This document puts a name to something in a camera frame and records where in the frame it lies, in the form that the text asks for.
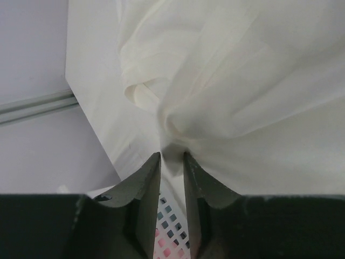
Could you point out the white plastic laundry basket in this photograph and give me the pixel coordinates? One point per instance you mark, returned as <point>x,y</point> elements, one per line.
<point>169,216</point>

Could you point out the left aluminium frame post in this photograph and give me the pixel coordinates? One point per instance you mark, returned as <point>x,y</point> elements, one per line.
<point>33,107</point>

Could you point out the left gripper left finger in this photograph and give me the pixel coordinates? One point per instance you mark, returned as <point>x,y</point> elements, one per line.
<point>133,203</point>

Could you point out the white floral t shirt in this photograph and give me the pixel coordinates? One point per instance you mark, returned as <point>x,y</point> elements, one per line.
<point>254,90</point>

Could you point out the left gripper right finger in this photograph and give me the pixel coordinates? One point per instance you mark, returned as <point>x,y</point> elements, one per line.
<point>206,200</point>

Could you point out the pink t shirt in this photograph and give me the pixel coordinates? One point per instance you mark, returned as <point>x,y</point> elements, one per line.
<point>166,247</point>

